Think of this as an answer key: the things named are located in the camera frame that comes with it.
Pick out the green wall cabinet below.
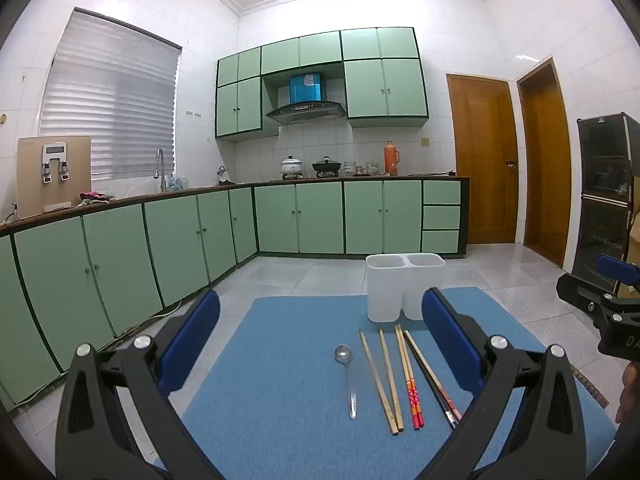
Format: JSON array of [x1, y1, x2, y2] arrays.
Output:
[[260, 30, 343, 78], [341, 26, 431, 130], [215, 46, 280, 142]]

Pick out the black wok with lid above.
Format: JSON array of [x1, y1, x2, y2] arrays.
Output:
[[312, 156, 342, 178]]

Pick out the beige water purifier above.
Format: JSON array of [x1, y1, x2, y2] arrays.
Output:
[[16, 135, 92, 219]]

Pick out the wooden ruler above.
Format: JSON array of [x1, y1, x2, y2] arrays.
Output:
[[575, 365, 610, 409]]

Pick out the metal spoon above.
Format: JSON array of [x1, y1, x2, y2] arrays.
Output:
[[334, 344, 358, 420]]

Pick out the dark chopstick with red print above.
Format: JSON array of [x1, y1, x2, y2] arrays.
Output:
[[403, 330, 463, 421], [416, 359, 458, 430]]

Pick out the black glass-front cabinet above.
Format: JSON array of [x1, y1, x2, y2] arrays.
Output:
[[571, 112, 640, 296]]

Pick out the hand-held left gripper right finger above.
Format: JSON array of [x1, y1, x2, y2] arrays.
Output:
[[421, 287, 588, 480]]

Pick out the white two-compartment utensil holder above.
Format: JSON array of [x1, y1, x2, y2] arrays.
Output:
[[365, 253, 446, 323]]

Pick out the brown wooden door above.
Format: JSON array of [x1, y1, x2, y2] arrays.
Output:
[[446, 73, 519, 245], [516, 57, 572, 268]]

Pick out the green base cabinet run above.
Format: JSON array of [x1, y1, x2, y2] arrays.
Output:
[[252, 178, 471, 259], [0, 186, 258, 406]]

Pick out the orange thermos flask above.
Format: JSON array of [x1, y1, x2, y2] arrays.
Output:
[[384, 140, 401, 177]]

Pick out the person's right hand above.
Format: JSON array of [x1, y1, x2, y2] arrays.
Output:
[[616, 360, 640, 425]]

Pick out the range hood with blue chimney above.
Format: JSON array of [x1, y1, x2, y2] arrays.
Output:
[[265, 73, 347, 126]]

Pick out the metal kitchen faucet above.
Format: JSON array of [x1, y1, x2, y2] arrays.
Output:
[[154, 148, 168, 193]]

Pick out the red-ended patterned chopstick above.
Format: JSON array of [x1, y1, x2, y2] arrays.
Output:
[[398, 325, 424, 428], [394, 325, 420, 430]]

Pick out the plain wooden chopstick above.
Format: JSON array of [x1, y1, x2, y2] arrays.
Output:
[[359, 330, 397, 435], [378, 328, 404, 432]]

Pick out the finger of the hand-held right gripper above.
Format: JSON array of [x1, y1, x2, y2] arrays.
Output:
[[596, 254, 640, 286], [556, 272, 631, 318]]

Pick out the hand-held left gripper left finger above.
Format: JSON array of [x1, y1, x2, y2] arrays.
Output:
[[55, 287, 223, 480]]

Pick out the blue table mat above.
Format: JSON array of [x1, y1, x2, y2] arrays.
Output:
[[152, 287, 616, 480]]

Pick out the dark wooden countertop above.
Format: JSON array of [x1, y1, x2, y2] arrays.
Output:
[[0, 175, 471, 238]]

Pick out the green cabinet drawer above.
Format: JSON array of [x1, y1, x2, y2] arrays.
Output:
[[422, 205, 461, 230], [422, 180, 461, 205], [421, 230, 460, 254]]

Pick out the white window blind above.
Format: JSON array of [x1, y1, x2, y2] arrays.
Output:
[[39, 7, 183, 181]]

